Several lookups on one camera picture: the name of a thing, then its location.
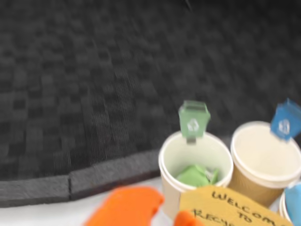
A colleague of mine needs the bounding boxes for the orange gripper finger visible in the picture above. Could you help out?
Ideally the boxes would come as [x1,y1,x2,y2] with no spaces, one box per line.
[82,186,165,226]
[174,210,205,226]

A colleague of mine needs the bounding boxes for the green paper bundle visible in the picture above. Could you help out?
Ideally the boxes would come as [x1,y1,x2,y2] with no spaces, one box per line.
[176,164,221,189]

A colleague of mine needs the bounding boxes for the blue paper bundle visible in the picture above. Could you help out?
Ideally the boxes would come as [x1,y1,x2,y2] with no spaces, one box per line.
[285,182,301,222]

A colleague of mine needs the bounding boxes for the yellow welcome paper sign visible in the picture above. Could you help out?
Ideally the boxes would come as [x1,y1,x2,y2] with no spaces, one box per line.
[178,185,294,226]

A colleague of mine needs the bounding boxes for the paper cup with green tag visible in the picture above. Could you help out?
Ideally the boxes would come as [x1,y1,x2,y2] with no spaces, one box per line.
[158,130,234,219]

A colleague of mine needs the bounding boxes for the black foam border strip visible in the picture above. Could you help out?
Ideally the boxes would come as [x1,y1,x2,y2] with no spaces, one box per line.
[0,175,71,208]
[69,147,168,201]

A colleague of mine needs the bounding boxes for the paper cup with orange tag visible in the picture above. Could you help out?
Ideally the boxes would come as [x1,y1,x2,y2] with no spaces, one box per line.
[278,181,301,224]

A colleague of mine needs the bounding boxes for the green bin picture tag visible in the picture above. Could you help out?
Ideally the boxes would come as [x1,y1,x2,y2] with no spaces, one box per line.
[178,100,212,145]

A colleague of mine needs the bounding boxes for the paper cup with blue tag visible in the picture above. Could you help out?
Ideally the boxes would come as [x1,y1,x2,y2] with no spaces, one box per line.
[230,121,301,208]

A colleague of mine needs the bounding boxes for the blue bin picture tag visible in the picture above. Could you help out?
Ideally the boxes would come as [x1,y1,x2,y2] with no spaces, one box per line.
[269,98,301,143]

